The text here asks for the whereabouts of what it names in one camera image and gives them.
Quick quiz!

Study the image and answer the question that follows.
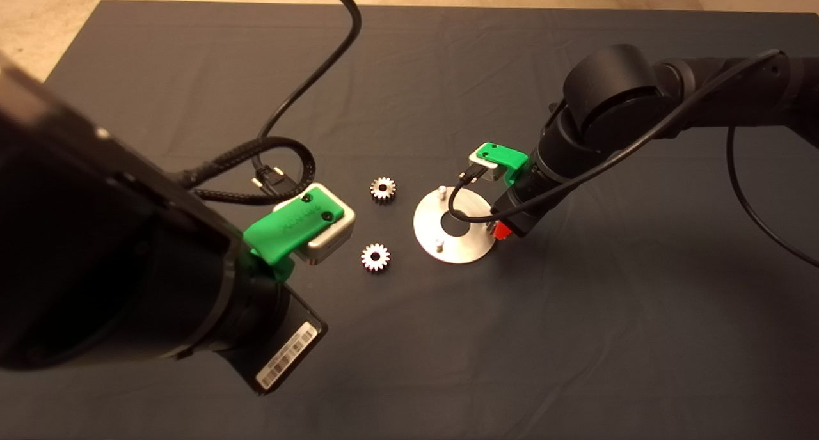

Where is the green right camera mount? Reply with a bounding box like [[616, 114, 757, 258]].
[[477, 143, 530, 188]]

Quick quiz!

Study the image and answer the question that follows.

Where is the dark grey table cloth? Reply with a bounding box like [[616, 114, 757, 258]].
[[0, 0, 819, 440]]

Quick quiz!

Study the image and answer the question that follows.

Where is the round metal carrier plate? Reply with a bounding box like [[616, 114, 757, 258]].
[[413, 185, 498, 265]]

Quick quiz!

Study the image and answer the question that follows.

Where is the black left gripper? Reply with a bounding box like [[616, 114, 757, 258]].
[[221, 284, 329, 396]]

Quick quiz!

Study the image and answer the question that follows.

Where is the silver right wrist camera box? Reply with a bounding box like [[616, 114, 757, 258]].
[[469, 149, 506, 182]]

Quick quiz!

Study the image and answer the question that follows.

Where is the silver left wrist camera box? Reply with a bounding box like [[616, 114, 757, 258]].
[[272, 183, 357, 266]]

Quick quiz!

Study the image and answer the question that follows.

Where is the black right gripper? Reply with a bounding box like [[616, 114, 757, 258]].
[[491, 183, 545, 241]]

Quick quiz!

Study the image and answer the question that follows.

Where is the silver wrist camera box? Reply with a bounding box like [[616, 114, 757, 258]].
[[469, 149, 506, 182], [272, 183, 357, 266]]

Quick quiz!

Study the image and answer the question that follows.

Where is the braided black left arm cable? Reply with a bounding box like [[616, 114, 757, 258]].
[[173, 136, 317, 206]]

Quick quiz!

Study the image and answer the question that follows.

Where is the smooth black left camera cable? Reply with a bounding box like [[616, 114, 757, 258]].
[[251, 0, 363, 198]]

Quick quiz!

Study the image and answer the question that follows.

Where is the green left camera mount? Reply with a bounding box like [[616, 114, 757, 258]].
[[242, 191, 346, 282]]

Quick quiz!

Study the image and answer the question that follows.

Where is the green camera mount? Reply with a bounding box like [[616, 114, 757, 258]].
[[242, 191, 346, 282], [477, 143, 530, 188]]

